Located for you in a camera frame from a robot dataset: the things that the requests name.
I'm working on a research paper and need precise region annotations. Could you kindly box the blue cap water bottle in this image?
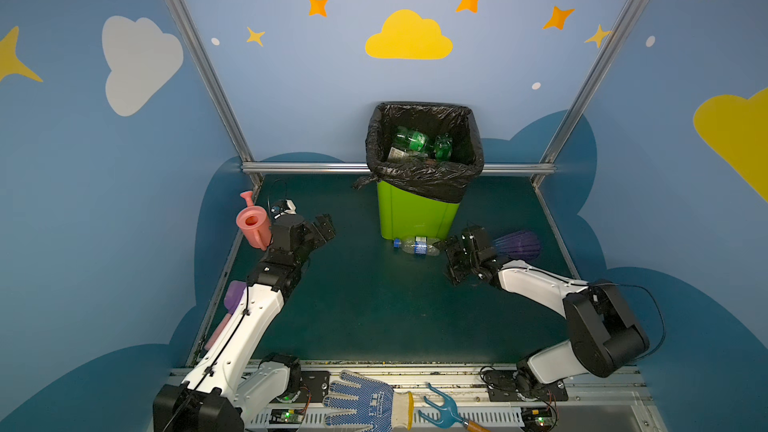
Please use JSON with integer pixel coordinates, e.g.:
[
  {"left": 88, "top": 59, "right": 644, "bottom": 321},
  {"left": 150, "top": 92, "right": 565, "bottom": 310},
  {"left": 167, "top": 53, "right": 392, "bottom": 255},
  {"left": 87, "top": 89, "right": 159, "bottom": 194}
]
[{"left": 393, "top": 236, "right": 441, "bottom": 256}]

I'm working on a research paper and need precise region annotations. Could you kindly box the green sprite bottle yellow cap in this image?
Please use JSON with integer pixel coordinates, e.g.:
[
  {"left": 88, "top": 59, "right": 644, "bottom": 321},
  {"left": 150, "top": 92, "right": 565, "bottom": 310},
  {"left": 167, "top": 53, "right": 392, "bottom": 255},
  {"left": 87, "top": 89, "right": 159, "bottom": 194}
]
[{"left": 393, "top": 126, "right": 431, "bottom": 153}]

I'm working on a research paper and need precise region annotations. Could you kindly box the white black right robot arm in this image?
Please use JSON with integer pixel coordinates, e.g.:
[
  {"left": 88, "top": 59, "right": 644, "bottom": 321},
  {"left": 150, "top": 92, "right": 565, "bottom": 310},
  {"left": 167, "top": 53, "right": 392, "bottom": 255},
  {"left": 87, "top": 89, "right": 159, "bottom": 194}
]
[{"left": 435, "top": 226, "right": 651, "bottom": 393}]

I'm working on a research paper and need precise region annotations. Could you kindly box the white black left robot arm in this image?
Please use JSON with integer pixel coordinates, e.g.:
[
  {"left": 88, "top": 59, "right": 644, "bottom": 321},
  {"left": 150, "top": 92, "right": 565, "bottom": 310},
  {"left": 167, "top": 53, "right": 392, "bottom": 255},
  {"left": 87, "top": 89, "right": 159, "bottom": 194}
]
[{"left": 153, "top": 214, "right": 336, "bottom": 431}]

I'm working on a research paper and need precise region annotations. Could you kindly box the black bin liner bag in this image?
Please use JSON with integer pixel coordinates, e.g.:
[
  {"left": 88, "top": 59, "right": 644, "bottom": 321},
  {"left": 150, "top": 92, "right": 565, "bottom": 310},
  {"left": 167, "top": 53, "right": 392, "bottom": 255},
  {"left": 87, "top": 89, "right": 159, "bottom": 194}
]
[{"left": 353, "top": 101, "right": 485, "bottom": 203}]

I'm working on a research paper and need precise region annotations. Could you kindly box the green plastic bin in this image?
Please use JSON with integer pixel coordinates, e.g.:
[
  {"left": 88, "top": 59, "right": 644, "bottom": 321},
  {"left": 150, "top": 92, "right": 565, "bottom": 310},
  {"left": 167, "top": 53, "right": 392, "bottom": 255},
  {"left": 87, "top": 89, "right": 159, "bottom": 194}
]
[{"left": 377, "top": 182, "right": 459, "bottom": 240}]

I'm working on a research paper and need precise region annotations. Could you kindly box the pink plastic watering can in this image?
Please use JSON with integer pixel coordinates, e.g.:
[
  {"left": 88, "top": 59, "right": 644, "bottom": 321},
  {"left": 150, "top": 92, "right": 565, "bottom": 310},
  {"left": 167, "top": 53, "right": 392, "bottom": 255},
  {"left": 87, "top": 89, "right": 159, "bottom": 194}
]
[{"left": 236, "top": 191, "right": 272, "bottom": 251}]

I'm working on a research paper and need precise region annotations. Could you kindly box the purple blue glass vase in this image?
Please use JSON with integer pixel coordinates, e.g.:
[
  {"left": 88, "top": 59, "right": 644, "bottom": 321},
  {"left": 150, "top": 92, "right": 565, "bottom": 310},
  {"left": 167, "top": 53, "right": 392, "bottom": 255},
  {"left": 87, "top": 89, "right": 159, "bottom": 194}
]
[{"left": 492, "top": 230, "right": 542, "bottom": 261}]

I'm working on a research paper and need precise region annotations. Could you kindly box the purple pink toy shovel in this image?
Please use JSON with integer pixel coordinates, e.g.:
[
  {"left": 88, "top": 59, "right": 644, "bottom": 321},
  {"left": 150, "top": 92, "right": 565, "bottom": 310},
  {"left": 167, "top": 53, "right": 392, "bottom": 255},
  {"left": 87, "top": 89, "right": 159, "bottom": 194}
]
[{"left": 204, "top": 280, "right": 247, "bottom": 351}]

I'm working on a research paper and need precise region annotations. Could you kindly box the teal garden hand rake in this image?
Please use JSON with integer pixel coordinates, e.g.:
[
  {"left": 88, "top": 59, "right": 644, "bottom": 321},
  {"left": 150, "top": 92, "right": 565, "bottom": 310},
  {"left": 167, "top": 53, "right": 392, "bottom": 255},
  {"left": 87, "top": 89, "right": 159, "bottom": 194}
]
[{"left": 417, "top": 382, "right": 489, "bottom": 432}]

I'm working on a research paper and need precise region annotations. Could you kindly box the right green circuit board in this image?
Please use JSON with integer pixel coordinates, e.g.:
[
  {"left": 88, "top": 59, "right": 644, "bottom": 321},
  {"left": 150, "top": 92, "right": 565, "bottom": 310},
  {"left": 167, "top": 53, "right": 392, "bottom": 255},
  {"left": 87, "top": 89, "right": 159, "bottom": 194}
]
[{"left": 521, "top": 408, "right": 557, "bottom": 432}]

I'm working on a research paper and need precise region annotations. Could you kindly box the green circuit board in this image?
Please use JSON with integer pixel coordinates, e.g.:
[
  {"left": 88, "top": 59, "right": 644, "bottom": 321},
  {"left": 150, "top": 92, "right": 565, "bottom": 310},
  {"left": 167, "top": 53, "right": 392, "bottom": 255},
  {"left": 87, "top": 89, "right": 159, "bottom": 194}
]
[
  {"left": 268, "top": 409, "right": 304, "bottom": 427},
  {"left": 521, "top": 408, "right": 557, "bottom": 432}
]

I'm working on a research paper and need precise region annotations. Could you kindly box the left green circuit board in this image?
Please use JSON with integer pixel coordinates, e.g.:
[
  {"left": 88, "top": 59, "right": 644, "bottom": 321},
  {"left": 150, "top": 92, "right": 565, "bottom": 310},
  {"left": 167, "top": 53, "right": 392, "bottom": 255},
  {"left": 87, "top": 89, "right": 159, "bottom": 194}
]
[{"left": 268, "top": 409, "right": 304, "bottom": 427}]

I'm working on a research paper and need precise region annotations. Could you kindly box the blue white knitted glove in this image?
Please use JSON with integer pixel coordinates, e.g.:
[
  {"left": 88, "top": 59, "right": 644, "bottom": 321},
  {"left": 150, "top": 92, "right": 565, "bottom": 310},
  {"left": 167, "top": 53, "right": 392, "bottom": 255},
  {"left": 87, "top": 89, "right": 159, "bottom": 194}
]
[{"left": 323, "top": 370, "right": 414, "bottom": 432}]

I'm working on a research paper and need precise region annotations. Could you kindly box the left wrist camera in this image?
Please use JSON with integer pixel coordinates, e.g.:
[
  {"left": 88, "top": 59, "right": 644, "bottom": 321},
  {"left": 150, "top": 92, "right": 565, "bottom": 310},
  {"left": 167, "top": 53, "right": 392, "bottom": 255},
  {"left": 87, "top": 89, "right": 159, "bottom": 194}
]
[{"left": 268, "top": 199, "right": 297, "bottom": 220}]

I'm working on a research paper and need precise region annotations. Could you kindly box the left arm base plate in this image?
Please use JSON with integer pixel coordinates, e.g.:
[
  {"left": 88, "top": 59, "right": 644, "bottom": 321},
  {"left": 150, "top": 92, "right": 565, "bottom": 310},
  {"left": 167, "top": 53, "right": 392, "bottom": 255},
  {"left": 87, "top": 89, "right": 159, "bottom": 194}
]
[{"left": 275, "top": 370, "right": 331, "bottom": 404}]

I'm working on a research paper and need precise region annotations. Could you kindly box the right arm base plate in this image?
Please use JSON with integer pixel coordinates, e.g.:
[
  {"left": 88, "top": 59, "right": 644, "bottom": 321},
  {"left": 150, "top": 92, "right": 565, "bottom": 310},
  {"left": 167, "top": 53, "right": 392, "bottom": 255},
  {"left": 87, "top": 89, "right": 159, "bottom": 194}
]
[{"left": 479, "top": 366, "right": 568, "bottom": 402}]

